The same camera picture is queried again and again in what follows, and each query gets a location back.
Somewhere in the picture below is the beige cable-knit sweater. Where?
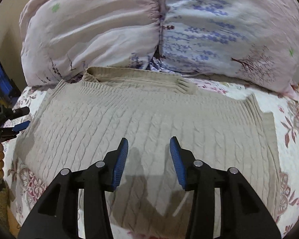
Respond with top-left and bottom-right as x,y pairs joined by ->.
15,68 -> 280,238

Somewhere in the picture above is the floral white bedspread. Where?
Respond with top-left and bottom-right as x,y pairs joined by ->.
4,79 -> 299,238

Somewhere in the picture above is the pink lavender print pillow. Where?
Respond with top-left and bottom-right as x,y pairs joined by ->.
19,0 -> 299,101

